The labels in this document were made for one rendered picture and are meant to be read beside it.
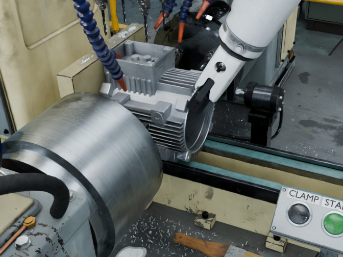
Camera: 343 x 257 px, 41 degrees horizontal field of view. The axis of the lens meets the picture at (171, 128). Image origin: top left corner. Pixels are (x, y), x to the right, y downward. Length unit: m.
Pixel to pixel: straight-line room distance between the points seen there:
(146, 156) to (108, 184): 0.10
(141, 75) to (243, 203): 0.34
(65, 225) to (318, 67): 1.32
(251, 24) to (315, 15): 3.47
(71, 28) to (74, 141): 0.45
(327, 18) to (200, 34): 3.09
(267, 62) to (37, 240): 0.98
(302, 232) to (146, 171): 0.26
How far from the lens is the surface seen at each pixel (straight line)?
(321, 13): 4.19
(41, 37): 1.04
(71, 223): 0.58
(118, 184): 0.71
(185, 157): 0.98
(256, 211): 1.00
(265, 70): 1.39
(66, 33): 1.09
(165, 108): 0.92
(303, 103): 1.50
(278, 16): 0.75
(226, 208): 1.02
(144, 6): 0.89
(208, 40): 1.15
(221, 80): 0.80
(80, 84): 0.95
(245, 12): 0.75
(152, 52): 1.04
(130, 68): 0.96
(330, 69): 1.74
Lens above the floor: 1.54
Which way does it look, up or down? 33 degrees down
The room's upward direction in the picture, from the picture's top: 3 degrees counter-clockwise
